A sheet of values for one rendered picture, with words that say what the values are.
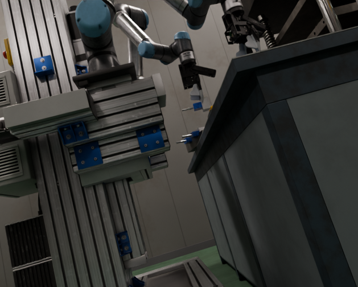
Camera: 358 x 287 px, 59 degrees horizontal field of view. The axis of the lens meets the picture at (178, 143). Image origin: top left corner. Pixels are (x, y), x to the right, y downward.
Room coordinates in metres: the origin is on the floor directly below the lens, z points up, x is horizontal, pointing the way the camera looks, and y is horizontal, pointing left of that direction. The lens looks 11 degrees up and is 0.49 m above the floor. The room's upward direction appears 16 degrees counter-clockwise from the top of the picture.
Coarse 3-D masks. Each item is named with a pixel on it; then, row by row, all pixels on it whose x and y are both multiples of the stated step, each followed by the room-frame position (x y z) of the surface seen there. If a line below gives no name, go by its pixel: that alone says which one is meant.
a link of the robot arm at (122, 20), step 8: (120, 8) 1.49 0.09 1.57; (128, 8) 1.54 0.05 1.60; (120, 16) 1.47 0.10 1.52; (128, 16) 1.51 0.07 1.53; (120, 24) 1.47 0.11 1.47; (128, 24) 1.44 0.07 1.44; (136, 24) 1.46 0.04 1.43; (128, 32) 1.44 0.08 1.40; (136, 32) 1.42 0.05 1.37; (144, 32) 1.43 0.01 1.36; (136, 40) 1.41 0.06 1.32; (144, 40) 1.39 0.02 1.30; (152, 40) 1.40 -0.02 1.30; (144, 48) 1.36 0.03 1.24; (152, 48) 1.37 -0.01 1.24; (160, 48) 1.40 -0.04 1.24; (144, 56) 1.38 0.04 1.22; (152, 56) 1.40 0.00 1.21; (160, 56) 1.43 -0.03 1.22
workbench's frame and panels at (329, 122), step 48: (288, 48) 0.73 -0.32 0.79; (336, 48) 0.76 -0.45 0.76; (240, 96) 0.91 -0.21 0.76; (288, 96) 0.75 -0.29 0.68; (336, 96) 0.76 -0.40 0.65; (240, 144) 1.08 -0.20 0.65; (288, 144) 0.75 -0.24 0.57; (336, 144) 0.76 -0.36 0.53; (240, 192) 1.30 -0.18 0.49; (288, 192) 0.81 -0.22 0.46; (336, 192) 0.75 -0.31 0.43; (240, 240) 1.62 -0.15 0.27; (288, 240) 0.93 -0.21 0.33; (336, 240) 0.75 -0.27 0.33
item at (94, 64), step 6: (96, 54) 1.10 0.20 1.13; (102, 54) 1.10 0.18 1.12; (108, 54) 1.11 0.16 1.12; (114, 54) 1.14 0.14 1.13; (90, 60) 1.11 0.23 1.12; (96, 60) 1.10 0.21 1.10; (102, 60) 1.09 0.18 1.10; (108, 60) 1.10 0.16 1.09; (114, 60) 1.12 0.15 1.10; (90, 66) 1.11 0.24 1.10; (96, 66) 1.09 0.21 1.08; (102, 66) 1.08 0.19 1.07; (108, 66) 1.09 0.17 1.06; (114, 66) 1.10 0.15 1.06
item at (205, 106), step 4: (200, 100) 1.43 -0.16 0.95; (204, 100) 1.42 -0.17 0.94; (208, 100) 1.42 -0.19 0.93; (196, 104) 1.43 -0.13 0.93; (200, 104) 1.43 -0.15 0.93; (204, 104) 1.42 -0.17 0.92; (208, 104) 1.42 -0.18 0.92; (188, 108) 1.44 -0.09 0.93; (192, 108) 1.45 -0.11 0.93; (196, 108) 1.43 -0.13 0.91; (200, 108) 1.44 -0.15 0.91; (204, 108) 1.42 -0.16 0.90; (208, 108) 1.43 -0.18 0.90
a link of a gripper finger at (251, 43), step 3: (246, 36) 1.10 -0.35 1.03; (249, 36) 1.10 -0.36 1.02; (252, 36) 1.10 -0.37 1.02; (249, 39) 1.10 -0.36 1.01; (252, 39) 1.10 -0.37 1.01; (246, 42) 1.09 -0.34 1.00; (249, 42) 1.09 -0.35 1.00; (252, 42) 1.10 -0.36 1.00; (255, 42) 1.09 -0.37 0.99; (258, 42) 1.09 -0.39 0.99; (246, 45) 1.08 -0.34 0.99; (249, 45) 1.09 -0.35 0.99; (252, 45) 1.09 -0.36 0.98; (255, 45) 1.09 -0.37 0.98; (258, 45) 1.09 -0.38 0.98; (255, 48) 1.09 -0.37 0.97; (258, 48) 1.09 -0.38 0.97
